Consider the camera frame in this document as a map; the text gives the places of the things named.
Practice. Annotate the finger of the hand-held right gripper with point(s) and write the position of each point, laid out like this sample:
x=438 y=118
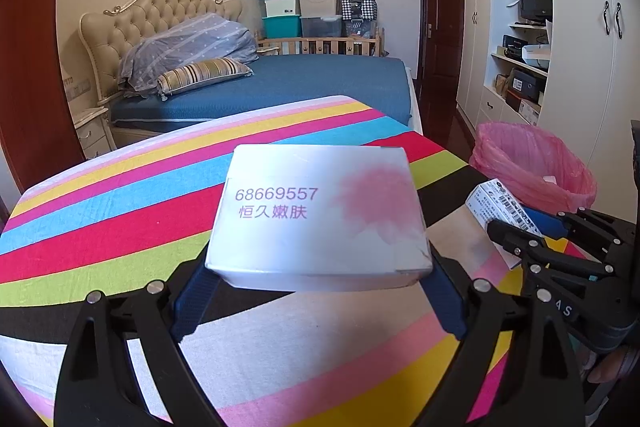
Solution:
x=545 y=223
x=530 y=244

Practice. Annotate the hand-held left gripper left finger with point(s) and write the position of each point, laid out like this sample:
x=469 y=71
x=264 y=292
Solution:
x=195 y=302

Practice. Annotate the teal storage box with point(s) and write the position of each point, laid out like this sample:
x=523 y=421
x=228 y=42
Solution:
x=281 y=27

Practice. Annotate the rainbow striped blanket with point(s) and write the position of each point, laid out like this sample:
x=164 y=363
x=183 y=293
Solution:
x=125 y=217

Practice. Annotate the dark wooden door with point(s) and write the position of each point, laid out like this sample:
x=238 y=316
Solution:
x=442 y=32

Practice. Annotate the cream nightstand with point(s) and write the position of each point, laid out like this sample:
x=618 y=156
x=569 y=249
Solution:
x=92 y=134

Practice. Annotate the person's right hand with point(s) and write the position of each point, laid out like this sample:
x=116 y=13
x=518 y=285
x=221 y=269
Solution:
x=607 y=369

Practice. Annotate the blue bed mattress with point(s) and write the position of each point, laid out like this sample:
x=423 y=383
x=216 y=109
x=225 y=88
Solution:
x=325 y=87

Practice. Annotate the black white checkered bag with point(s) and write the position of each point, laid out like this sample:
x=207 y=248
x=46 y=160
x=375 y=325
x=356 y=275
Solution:
x=358 y=8

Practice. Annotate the small white barcode box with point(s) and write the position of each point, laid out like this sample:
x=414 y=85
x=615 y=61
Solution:
x=500 y=204

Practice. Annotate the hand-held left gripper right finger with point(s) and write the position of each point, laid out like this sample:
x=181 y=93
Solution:
x=445 y=302

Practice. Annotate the wooden crib rail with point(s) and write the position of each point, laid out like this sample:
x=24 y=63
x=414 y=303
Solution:
x=320 y=46

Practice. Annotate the black safe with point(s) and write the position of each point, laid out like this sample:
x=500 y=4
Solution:
x=527 y=84

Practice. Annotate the bin with pink liner bag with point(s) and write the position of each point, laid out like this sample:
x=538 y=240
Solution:
x=530 y=167

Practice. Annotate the white storage box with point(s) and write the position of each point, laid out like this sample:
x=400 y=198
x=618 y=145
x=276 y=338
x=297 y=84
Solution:
x=282 y=7

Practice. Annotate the cream built-in wardrobe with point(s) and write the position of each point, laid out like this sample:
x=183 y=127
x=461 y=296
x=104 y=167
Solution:
x=590 y=82

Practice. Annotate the gold striped pillow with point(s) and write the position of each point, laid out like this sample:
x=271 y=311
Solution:
x=205 y=74

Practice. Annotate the white box pink flower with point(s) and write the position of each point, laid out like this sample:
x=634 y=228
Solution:
x=320 y=217

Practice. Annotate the reddish wooden panel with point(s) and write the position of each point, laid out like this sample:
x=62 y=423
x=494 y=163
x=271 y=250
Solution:
x=30 y=57

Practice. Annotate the beige storage box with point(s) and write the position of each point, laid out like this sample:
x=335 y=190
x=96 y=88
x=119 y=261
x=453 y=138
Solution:
x=320 y=6

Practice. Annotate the grey clear storage box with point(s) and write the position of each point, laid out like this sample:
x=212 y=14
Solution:
x=321 y=27

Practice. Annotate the grey dotted duvet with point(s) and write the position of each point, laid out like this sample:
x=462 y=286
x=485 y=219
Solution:
x=190 y=47

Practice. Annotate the white device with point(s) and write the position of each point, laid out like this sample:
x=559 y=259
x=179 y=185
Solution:
x=536 y=57

